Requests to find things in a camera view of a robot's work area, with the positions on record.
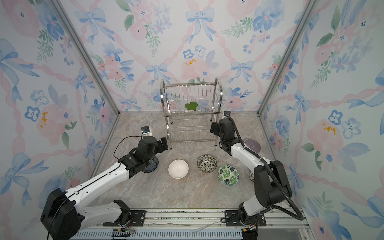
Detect white bowl orange outside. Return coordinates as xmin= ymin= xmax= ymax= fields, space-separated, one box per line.
xmin=168 ymin=160 xmax=189 ymax=179

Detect stainless steel dish rack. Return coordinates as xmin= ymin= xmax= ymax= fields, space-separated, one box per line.
xmin=160 ymin=78 xmax=224 ymax=149

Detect green leaf pattern bowl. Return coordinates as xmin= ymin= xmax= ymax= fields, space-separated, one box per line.
xmin=217 ymin=165 xmax=240 ymax=186

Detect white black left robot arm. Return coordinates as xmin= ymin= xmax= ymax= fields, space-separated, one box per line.
xmin=41 ymin=135 xmax=169 ymax=240

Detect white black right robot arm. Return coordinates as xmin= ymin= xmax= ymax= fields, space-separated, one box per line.
xmin=210 ymin=117 xmax=293 ymax=225

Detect green leaf shaped dish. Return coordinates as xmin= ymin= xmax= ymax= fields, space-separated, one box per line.
xmin=185 ymin=101 xmax=199 ymax=111

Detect small patterned dish right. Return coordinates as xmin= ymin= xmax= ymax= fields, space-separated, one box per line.
xmin=249 ymin=170 xmax=255 ymax=183

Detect dark blue patterned bowl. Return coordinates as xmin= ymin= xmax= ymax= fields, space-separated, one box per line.
xmin=143 ymin=157 xmax=159 ymax=173

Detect lilac bowl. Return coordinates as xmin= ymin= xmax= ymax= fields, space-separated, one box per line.
xmin=244 ymin=139 xmax=262 ymax=153

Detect white ventilation grille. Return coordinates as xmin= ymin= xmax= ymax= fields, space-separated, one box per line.
xmin=72 ymin=229 xmax=243 ymax=240

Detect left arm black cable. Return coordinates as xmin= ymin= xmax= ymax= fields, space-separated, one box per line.
xmin=112 ymin=135 xmax=144 ymax=161

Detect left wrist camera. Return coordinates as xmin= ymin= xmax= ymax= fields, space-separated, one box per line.
xmin=141 ymin=126 xmax=153 ymax=138

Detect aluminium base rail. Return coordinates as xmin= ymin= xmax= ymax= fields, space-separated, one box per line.
xmin=85 ymin=209 xmax=315 ymax=240

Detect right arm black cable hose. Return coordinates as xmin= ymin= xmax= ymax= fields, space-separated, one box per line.
xmin=227 ymin=117 xmax=305 ymax=221

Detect aluminium corner post right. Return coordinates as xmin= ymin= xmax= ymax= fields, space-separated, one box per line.
xmin=257 ymin=0 xmax=319 ymax=118

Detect aluminium corner post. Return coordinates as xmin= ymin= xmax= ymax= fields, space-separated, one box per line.
xmin=48 ymin=0 xmax=120 ymax=116
xmin=257 ymin=0 xmax=319 ymax=118

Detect aluminium corner post left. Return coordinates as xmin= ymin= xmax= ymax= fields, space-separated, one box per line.
xmin=48 ymin=0 xmax=120 ymax=116

